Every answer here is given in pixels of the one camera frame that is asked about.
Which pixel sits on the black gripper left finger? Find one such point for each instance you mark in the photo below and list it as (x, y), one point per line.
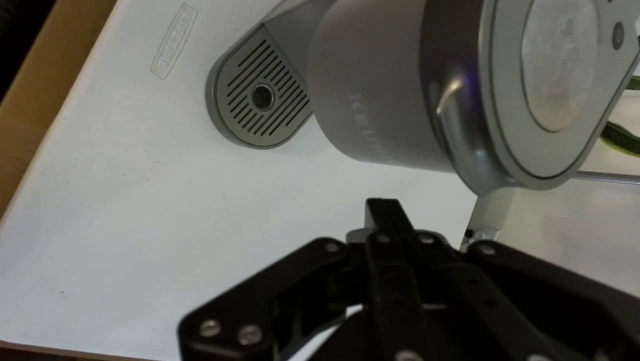
(372, 301)

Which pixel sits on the wooden table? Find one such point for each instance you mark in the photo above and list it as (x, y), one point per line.
(53, 93)

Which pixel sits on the grey coffee machine body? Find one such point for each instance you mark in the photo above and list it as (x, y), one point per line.
(361, 87)

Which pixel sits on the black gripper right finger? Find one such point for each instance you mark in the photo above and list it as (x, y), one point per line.
(520, 307)

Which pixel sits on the white plastic board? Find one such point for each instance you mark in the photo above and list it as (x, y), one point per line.
(167, 227)

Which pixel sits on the grey coffee machine lid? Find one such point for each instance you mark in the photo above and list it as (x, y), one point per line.
(532, 81)

